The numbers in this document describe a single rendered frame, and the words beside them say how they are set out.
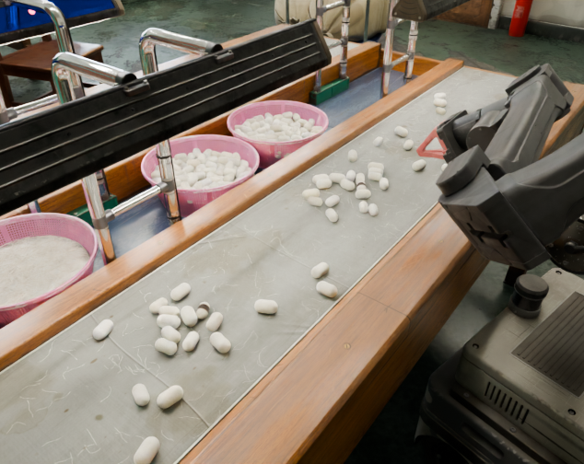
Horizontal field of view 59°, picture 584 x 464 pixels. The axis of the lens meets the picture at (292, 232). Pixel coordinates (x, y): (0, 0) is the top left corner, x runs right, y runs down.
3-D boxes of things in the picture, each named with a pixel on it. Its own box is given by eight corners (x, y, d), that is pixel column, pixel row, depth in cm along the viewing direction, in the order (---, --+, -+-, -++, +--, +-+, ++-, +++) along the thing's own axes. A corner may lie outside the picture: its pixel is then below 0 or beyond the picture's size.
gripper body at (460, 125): (432, 132, 90) (469, 115, 84) (457, 112, 96) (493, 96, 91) (449, 164, 91) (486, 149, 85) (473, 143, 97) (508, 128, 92)
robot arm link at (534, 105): (534, 251, 51) (468, 167, 50) (485, 271, 55) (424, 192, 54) (583, 102, 81) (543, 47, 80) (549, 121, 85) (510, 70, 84)
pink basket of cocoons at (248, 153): (274, 176, 131) (274, 142, 125) (236, 236, 110) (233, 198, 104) (179, 161, 137) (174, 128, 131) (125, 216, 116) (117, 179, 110)
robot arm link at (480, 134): (574, 105, 80) (542, 62, 80) (555, 138, 73) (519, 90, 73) (508, 141, 90) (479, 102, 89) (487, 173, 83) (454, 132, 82)
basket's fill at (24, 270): (121, 284, 96) (114, 261, 93) (5, 360, 82) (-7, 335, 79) (53, 240, 107) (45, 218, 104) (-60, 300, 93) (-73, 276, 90)
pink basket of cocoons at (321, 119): (345, 147, 143) (347, 116, 138) (286, 187, 126) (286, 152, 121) (272, 123, 156) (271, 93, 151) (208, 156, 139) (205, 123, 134)
